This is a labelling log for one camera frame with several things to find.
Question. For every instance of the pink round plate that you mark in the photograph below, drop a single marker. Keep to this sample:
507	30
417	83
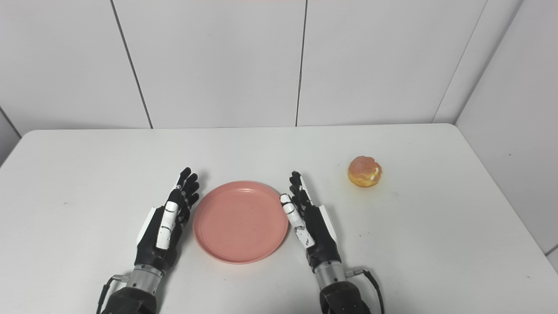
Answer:
240	222

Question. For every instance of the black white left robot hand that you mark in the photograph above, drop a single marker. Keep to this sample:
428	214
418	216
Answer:
150	248

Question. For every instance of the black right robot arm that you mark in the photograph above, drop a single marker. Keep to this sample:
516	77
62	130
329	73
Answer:
342	298

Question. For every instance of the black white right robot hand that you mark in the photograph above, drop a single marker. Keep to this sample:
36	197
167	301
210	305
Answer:
322	237

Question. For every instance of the golden cream puff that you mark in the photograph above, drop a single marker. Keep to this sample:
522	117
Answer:
364	172

